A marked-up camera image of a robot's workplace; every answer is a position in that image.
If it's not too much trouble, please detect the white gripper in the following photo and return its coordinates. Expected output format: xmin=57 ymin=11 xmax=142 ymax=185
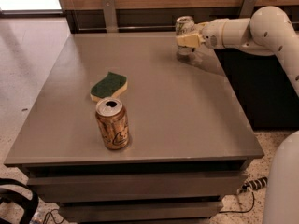
xmin=176 ymin=19 xmax=228 ymax=49

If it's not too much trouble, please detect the white green 7up can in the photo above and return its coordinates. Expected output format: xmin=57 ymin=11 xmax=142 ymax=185
xmin=176 ymin=16 xmax=196 ymax=56

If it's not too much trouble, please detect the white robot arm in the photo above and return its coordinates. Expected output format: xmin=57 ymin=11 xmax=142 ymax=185
xmin=176 ymin=6 xmax=299 ymax=224

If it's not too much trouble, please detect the gold brown soda can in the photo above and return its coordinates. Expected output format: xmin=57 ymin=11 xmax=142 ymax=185
xmin=95 ymin=97 xmax=129 ymax=150

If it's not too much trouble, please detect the green yellow sponge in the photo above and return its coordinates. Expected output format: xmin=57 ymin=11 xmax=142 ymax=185
xmin=90 ymin=72 xmax=128 ymax=102

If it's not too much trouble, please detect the grey drawer cabinet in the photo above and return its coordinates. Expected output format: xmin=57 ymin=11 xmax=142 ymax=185
xmin=6 ymin=33 xmax=263 ymax=224

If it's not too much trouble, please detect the upper grey drawer front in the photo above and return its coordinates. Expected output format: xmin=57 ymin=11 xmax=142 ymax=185
xmin=28 ymin=172 xmax=246 ymax=203

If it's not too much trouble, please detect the grey drawer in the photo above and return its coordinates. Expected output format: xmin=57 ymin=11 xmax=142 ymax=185
xmin=28 ymin=172 xmax=246 ymax=203
xmin=59 ymin=202 xmax=223 ymax=223

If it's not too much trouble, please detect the white black power strip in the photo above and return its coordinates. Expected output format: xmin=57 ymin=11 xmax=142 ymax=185
xmin=237 ymin=176 xmax=268 ymax=194

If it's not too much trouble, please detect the lower grey drawer front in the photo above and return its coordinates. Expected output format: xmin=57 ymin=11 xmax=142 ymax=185
xmin=59 ymin=202 xmax=223 ymax=223

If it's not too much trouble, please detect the black chair part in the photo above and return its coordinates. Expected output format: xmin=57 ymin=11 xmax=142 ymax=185
xmin=0 ymin=178 xmax=39 ymax=224

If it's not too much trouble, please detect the right metal wall bracket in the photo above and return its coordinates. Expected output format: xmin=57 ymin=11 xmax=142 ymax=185
xmin=239 ymin=0 xmax=257 ymax=19

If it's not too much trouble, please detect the metal wall bracket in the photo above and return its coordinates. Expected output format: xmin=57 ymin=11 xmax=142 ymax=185
xmin=239 ymin=0 xmax=257 ymax=19
xmin=101 ymin=0 xmax=119 ymax=33

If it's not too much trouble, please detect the horizontal metal rail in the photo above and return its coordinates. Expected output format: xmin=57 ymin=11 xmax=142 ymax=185
xmin=78 ymin=25 xmax=176 ymax=32

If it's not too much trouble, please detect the left metal wall bracket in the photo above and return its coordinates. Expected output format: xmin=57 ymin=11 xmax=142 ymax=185
xmin=101 ymin=0 xmax=119 ymax=33

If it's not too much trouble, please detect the black cable on floor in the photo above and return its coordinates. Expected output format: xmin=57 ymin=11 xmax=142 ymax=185
xmin=218 ymin=191 xmax=256 ymax=215

